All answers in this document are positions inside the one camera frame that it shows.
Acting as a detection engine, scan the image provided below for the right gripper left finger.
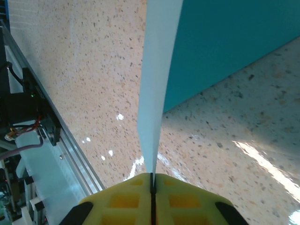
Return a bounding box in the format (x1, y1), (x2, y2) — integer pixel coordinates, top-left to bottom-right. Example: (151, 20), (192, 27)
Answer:
(62, 173), (153, 225)

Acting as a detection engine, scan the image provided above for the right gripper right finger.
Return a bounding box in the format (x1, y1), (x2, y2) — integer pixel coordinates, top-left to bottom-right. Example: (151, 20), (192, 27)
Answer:
(155, 173), (249, 225)

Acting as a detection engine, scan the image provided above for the light blue paper sheet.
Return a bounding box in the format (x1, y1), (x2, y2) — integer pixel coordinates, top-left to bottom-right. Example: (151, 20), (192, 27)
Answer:
(137, 0), (300, 180)

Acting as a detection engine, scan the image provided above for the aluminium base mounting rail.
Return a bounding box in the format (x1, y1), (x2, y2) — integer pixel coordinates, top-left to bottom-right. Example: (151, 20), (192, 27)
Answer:
(0, 18), (106, 211)

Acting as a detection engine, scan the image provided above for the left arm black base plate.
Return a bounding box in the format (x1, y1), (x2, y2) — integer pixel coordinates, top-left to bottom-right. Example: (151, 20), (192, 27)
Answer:
(22, 67), (62, 146)

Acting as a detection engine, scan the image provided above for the red orange wire bundle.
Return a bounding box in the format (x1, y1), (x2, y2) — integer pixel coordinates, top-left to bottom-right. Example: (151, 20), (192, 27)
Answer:
(4, 115), (45, 142)

